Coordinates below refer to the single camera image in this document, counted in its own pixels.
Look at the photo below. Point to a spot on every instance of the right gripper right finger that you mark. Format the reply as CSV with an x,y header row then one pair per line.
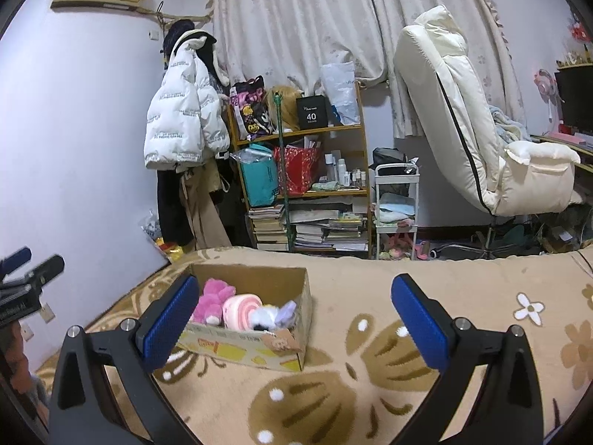
x,y
508,408

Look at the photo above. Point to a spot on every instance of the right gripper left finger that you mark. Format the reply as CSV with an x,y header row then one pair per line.
x,y
84,408

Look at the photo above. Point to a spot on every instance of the pink plush bear keychain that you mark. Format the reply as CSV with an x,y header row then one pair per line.
x,y
209,309

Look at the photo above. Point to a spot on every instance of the pink swiss roll plush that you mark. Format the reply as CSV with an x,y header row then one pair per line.
x,y
236,311

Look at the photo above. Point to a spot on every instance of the white fluffy plush toy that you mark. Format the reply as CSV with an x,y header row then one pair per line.
x,y
272,318

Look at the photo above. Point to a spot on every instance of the person's left hand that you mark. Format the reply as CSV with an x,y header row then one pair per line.
x,y
22,381

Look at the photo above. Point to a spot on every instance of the beige trench coat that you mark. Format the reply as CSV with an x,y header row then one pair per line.
x,y
207,230

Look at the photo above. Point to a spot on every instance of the open cardboard box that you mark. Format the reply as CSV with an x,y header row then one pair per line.
x,y
280,350

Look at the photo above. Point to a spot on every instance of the white puffer jacket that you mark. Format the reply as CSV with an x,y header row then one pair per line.
x,y
184,126

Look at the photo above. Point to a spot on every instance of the white rolling cart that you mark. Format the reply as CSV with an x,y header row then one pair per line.
x,y
396,210

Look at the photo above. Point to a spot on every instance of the stack of books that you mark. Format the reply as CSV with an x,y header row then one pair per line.
x,y
269,229

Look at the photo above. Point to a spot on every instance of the teal bag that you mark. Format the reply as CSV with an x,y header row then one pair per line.
x,y
259,174

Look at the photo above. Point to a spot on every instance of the cream recliner chair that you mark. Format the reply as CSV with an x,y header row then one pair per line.
x,y
504,180

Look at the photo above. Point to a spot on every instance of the red patterned bag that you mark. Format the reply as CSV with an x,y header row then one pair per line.
x,y
302,165

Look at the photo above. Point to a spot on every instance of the wooden bookshelf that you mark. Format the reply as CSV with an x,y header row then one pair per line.
x,y
333,218

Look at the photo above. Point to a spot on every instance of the green pole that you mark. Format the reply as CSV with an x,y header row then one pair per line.
x,y
282,173

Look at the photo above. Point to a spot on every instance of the pink desk fan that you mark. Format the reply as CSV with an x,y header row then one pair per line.
x,y
548,89

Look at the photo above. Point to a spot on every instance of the black box marked 40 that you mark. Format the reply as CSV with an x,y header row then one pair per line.
x,y
312,112

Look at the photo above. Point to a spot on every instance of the floral curtain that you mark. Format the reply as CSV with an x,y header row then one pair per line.
x,y
287,42

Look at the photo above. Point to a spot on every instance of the white plastic bag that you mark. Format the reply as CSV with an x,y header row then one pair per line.
x,y
339,83

